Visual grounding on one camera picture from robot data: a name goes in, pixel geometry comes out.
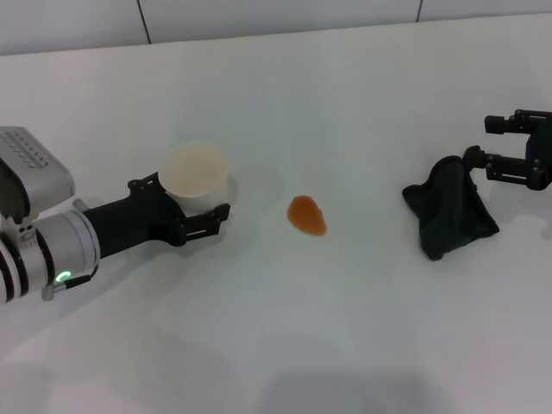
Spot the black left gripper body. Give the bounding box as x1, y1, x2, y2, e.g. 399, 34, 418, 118
80, 191, 187, 261

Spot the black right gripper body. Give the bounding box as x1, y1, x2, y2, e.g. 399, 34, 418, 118
524, 123, 552, 191

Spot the white paper cup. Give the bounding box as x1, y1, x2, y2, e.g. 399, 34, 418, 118
158, 139, 230, 215

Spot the dark blue rag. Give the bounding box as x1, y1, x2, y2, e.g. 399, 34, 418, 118
401, 145, 501, 262

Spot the brown water stain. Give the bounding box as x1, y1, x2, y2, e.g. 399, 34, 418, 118
286, 195, 329, 238

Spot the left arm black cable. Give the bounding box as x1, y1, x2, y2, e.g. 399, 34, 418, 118
41, 261, 98, 302

